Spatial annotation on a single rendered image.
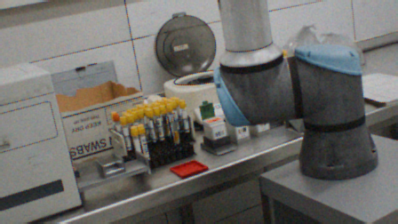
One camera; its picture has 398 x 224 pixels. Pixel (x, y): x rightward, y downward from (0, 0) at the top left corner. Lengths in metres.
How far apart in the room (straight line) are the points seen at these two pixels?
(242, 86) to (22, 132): 0.44
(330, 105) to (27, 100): 0.58
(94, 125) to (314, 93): 0.68
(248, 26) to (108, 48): 0.93
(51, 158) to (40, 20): 0.71
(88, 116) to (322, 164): 0.68
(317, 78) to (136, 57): 0.98
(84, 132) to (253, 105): 0.61
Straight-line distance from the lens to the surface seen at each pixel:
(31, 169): 1.04
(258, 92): 0.87
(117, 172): 1.11
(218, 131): 1.24
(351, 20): 2.31
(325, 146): 0.91
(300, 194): 0.89
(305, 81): 0.88
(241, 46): 0.86
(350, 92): 0.89
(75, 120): 1.35
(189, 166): 1.18
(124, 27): 1.73
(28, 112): 1.02
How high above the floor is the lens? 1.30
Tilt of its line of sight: 15 degrees down
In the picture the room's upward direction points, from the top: 10 degrees counter-clockwise
